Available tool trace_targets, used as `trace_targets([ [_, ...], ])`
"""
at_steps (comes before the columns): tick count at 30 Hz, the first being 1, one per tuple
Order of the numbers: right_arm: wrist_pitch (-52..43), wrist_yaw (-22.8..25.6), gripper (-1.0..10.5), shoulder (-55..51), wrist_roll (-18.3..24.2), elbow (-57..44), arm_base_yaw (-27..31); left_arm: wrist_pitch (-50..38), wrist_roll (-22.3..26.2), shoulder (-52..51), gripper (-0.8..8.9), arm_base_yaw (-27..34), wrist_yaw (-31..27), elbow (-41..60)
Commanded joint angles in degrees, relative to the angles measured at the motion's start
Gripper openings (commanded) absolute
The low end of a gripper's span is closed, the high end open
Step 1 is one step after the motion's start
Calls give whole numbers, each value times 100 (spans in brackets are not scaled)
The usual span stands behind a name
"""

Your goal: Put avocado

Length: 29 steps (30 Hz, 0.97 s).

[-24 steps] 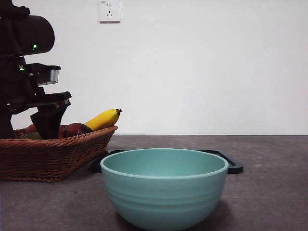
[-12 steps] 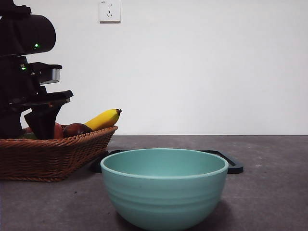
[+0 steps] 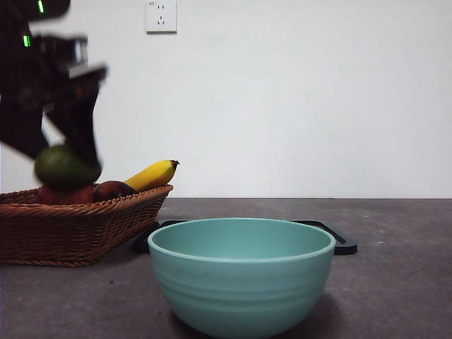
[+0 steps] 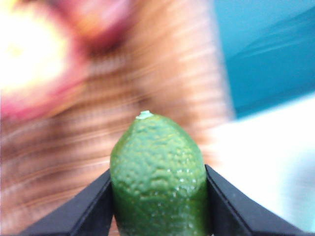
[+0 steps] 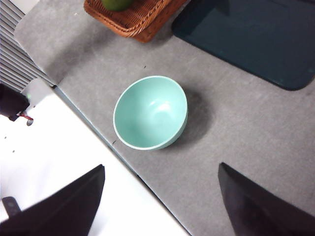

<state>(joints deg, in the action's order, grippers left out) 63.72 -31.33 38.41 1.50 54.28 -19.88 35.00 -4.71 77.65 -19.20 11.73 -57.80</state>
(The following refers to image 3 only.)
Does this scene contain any white wall socket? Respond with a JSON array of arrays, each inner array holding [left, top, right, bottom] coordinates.
[[145, 0, 178, 35]]

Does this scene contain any yellow banana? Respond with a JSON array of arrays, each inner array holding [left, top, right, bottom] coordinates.
[[123, 159, 181, 194]]

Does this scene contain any teal ceramic bowl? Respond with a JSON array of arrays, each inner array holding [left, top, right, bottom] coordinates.
[[147, 217, 336, 339]]

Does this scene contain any black glossy tray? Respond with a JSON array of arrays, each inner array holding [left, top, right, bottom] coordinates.
[[133, 219, 359, 256]]

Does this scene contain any dark red plum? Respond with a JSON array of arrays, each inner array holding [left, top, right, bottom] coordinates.
[[91, 180, 138, 203]]

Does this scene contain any red yellow apple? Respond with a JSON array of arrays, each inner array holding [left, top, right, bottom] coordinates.
[[37, 184, 95, 206]]

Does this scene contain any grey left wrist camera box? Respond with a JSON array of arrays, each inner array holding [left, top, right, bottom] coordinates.
[[39, 34, 90, 66]]

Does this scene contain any brown wicker basket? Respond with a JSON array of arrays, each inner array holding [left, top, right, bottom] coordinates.
[[0, 183, 174, 268]]

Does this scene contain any green avocado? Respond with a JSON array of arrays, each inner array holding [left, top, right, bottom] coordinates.
[[33, 144, 103, 193]]

